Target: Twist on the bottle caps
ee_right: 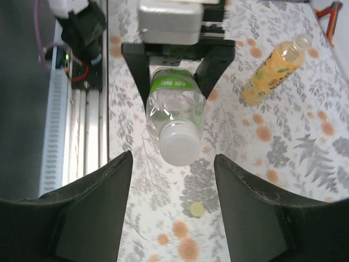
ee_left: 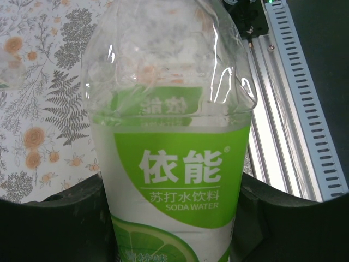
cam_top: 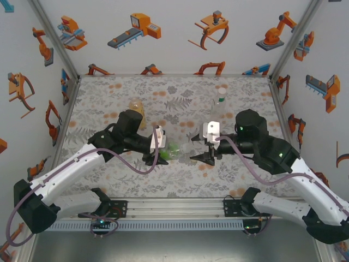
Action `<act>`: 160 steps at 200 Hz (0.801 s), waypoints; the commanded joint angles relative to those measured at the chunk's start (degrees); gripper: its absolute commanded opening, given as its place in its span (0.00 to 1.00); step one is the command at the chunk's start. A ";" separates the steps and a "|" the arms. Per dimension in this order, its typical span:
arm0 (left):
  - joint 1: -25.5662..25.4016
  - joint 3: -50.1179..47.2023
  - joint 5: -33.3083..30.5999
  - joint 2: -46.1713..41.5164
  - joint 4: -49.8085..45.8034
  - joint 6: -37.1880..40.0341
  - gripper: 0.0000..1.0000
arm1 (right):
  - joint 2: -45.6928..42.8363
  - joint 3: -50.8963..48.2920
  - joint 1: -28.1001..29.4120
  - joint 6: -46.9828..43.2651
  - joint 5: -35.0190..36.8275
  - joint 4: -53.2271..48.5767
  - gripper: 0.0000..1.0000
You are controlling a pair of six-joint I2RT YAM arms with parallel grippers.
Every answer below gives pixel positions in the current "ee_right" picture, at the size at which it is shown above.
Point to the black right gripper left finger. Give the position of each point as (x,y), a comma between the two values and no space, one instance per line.
(54,229)

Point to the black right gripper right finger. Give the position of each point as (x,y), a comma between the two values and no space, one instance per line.
(272,229)

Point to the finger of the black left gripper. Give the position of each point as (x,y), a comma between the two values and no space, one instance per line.
(137,71)
(215,71)

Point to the small clear bottle green label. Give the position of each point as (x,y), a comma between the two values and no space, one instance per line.
(174,103)

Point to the orange juice bottle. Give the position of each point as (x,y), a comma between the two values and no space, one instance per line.
(272,73)

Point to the translucent white bottle cap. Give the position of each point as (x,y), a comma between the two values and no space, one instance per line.
(180,148)

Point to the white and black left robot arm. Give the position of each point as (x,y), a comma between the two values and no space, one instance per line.
(81,30)

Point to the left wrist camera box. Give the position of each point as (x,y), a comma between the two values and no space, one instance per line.
(169,24)

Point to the aluminium table end rail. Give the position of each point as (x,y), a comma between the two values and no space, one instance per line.
(91,122)

